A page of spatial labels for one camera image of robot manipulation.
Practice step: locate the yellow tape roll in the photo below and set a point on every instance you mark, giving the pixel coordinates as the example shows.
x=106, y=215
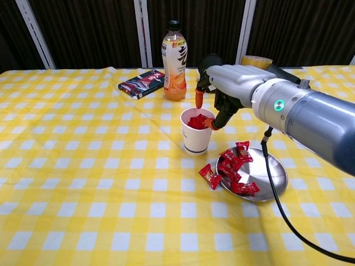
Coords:
x=255, y=60

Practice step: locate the black rubber slipper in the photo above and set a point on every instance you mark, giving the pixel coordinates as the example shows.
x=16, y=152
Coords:
x=283, y=72

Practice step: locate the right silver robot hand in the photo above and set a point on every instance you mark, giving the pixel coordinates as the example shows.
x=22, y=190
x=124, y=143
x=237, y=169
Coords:
x=235, y=81

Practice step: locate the silver metal plate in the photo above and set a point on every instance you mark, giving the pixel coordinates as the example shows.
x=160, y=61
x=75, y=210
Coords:
x=263, y=171

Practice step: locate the orange juice bottle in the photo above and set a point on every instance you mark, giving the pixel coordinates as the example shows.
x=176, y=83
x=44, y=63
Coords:
x=174, y=69

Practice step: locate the dark pleated curtain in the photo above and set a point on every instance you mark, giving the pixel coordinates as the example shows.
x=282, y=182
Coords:
x=11, y=33
x=305, y=27
x=88, y=30
x=199, y=25

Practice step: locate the black mesh pen holder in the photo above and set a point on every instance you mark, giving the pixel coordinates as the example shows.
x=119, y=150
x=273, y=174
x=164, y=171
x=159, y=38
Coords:
x=209, y=61

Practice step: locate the dark blue printed box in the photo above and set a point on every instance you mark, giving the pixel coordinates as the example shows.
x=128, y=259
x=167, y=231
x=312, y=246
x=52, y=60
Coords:
x=141, y=83

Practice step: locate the red candy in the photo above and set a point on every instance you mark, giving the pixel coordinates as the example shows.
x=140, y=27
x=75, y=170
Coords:
x=245, y=188
x=237, y=164
x=198, y=122
x=228, y=172
x=243, y=151
x=228, y=154
x=210, y=176

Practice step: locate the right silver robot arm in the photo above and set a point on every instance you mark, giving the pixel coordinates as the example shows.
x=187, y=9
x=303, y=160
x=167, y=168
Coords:
x=319, y=122

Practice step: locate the white paper cup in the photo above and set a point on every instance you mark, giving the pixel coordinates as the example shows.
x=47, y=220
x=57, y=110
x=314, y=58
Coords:
x=195, y=141

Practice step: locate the yellow checked tablecloth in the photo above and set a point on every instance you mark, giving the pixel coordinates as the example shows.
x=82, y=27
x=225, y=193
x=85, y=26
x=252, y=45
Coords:
x=83, y=166

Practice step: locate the white metal frame post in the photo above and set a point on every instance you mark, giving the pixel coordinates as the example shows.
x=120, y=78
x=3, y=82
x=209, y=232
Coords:
x=143, y=34
x=35, y=34
x=245, y=32
x=353, y=60

